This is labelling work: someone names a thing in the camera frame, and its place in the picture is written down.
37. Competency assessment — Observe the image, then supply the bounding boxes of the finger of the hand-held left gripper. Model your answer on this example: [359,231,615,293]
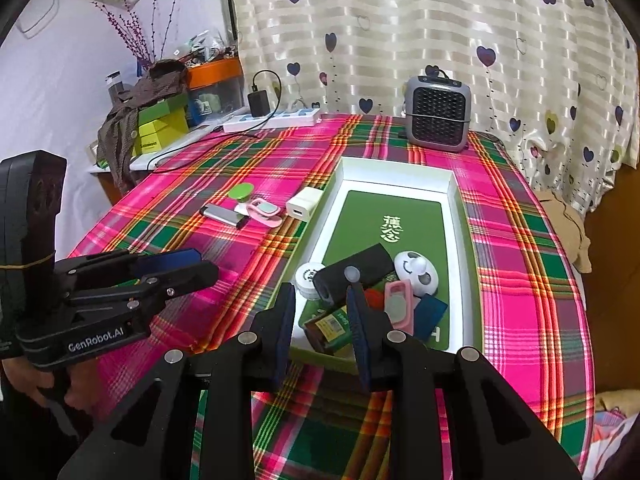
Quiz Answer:
[54,248,205,293]
[65,260,220,333]

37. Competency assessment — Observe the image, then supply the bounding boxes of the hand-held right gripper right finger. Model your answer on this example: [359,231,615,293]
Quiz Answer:
[346,282,583,480]

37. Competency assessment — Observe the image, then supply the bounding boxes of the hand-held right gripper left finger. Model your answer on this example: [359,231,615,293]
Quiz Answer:
[57,282,297,480]

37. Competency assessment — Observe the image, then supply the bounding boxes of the brown green packet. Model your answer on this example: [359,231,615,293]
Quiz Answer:
[302,305,357,356]

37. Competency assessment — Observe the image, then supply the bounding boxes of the small red item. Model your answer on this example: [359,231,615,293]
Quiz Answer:
[362,287,388,311]

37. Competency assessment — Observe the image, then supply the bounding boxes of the pink plastic gadget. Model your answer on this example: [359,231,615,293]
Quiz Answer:
[235,199,285,224]
[382,280,415,333]

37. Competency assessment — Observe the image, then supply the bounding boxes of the black rectangular block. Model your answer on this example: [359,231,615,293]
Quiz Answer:
[312,244,395,306]

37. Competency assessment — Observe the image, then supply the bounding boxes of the blue lighter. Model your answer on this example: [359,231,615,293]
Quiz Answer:
[415,294,449,341]

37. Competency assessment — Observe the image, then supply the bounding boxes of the white panda face gadget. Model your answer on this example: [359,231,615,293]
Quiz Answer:
[392,251,440,297]

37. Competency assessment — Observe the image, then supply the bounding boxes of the white box with green base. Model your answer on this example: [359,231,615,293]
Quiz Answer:
[290,156,483,376]

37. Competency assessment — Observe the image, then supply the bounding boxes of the person's left hand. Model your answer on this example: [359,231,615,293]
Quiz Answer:
[2,355,76,408]

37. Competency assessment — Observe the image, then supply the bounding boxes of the silver stick lighter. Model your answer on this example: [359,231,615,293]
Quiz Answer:
[200,204,249,228]

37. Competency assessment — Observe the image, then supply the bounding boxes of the yellow green cardboard box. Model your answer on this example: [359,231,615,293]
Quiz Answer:
[132,110,191,157]

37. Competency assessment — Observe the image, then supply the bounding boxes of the white charger cube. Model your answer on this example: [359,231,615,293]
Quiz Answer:
[286,187,326,222]

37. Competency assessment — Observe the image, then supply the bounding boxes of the brown cloth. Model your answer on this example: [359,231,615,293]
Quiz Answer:
[96,60,188,196]

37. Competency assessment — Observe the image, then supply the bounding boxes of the dark green cardboard box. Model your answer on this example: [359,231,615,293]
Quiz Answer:
[137,97,188,123]

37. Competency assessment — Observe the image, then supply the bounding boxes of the pink green plaid tablecloth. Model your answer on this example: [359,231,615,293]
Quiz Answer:
[67,112,596,480]

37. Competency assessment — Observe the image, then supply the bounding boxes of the black power adapter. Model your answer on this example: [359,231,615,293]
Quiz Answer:
[247,89,271,118]

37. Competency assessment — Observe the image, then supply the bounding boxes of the white power strip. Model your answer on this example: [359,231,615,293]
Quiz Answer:
[222,106,322,133]

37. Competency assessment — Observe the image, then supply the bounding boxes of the orange lidded storage box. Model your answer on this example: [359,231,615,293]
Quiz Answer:
[185,57,246,126]

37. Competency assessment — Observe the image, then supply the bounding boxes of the purple flower branches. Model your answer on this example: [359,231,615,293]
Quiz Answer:
[92,0,186,68]

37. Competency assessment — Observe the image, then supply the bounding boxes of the heap of small packets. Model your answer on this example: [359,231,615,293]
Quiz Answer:
[172,30,240,66]

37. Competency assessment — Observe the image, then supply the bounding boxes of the grey portable heater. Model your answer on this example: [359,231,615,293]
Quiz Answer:
[402,65,473,153]

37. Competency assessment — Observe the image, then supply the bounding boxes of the light patterned cloth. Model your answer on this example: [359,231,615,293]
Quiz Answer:
[585,390,640,471]

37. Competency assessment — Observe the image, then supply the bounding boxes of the heart print striped curtain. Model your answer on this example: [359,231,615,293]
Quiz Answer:
[222,0,640,206]

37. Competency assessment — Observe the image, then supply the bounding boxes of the black cable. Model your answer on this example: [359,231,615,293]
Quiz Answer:
[145,70,281,173]

